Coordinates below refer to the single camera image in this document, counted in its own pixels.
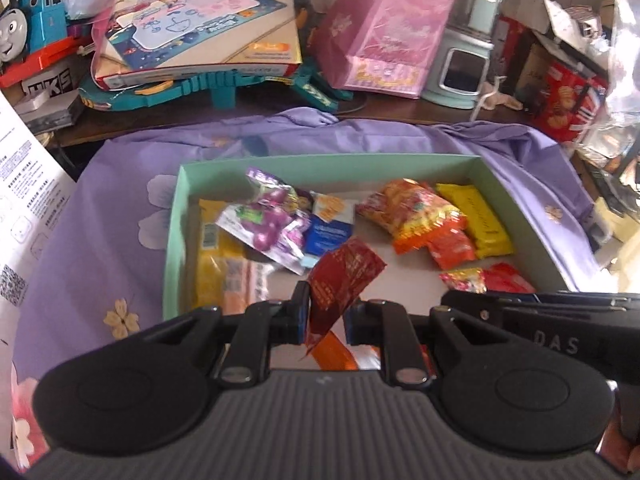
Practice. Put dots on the mint green cardboard box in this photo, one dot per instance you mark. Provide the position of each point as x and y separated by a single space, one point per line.
325 172

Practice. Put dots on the long yellow snack packet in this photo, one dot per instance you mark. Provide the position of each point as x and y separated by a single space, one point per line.
215 265

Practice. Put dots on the fries print snack packet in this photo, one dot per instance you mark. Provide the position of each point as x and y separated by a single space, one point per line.
410 207

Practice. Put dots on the purple grape candy packet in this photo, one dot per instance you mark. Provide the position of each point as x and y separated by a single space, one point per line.
270 220

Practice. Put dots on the black white lettered box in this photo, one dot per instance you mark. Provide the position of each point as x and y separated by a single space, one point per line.
50 85

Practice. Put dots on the person's right hand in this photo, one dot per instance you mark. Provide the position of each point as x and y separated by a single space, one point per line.
622 455

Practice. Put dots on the pink gift bag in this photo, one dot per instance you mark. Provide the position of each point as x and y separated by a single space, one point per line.
380 35

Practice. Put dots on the white instruction sheet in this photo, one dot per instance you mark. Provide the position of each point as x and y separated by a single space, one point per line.
25 185

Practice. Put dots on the blue toy train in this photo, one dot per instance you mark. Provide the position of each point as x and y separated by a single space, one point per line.
45 15

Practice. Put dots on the long peach snack stick packet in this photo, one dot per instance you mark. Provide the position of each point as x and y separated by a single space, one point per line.
247 285

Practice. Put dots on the purple floral bedsheet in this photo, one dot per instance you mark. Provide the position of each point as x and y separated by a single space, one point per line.
125 170

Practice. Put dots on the square yellow snack packet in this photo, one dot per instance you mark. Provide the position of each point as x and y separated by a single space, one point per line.
482 220

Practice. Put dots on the beige cloth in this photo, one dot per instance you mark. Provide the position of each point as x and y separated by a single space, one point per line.
507 102

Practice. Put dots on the mint green small appliance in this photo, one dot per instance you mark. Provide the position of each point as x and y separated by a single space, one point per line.
460 70

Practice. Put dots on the teal toy track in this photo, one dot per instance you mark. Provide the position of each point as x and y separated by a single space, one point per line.
225 86

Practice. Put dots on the clear crinkled plastic bag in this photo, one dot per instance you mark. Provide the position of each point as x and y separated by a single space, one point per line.
625 35

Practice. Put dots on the red biscuit tin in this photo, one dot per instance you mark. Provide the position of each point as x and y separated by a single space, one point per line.
565 100

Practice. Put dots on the drawing mat toy box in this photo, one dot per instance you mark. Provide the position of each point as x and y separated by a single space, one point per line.
200 25

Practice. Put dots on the red gold foil candy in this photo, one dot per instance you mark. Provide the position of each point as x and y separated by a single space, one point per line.
462 281

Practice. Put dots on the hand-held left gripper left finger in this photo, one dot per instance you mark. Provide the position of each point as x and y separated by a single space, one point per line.
301 312

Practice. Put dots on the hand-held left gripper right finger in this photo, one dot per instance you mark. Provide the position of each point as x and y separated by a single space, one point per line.
354 327

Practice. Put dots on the orange white snack packet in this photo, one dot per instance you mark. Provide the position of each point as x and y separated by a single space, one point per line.
327 206

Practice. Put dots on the dark red snack packet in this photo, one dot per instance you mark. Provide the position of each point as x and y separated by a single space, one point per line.
340 280

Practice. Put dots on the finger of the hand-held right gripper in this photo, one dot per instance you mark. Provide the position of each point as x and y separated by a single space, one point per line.
480 300

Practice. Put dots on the orange-red snack pouch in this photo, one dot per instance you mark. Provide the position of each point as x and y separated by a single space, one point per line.
450 250

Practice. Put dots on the blue snack packet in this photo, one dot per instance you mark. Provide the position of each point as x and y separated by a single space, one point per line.
327 239

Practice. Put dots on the orange packet with silver seam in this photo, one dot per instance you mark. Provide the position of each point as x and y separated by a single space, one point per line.
332 355

